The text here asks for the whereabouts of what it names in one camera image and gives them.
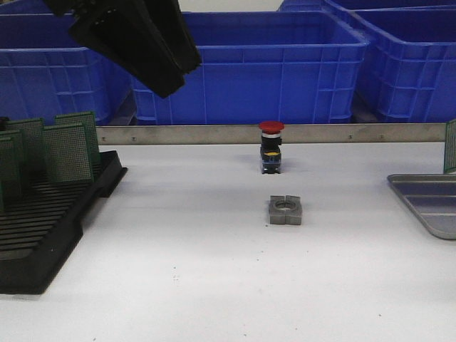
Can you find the red emergency stop button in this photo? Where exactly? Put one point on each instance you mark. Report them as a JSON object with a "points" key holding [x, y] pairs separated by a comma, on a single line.
{"points": [[270, 146]]}

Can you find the silver metal tray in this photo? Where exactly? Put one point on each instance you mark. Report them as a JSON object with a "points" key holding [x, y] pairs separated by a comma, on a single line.
{"points": [[431, 198]]}

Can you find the green perforated circuit board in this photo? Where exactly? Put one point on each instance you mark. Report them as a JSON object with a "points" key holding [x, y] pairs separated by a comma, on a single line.
{"points": [[87, 119], [2, 200], [67, 154], [449, 160], [32, 130], [10, 170], [18, 139]]}

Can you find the grey metal square nut block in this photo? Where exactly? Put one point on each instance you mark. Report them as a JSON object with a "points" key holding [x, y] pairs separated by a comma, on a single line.
{"points": [[285, 210]]}

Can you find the blue plastic crate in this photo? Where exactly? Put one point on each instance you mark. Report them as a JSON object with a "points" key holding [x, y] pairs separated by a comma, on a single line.
{"points": [[44, 72], [408, 72], [361, 5], [293, 67], [25, 7]]}

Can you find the black slotted board rack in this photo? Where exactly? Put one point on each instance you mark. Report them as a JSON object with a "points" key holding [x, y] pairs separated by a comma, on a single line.
{"points": [[40, 230]]}

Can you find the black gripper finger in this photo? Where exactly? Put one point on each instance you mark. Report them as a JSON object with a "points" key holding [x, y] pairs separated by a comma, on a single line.
{"points": [[113, 29], [166, 43]]}

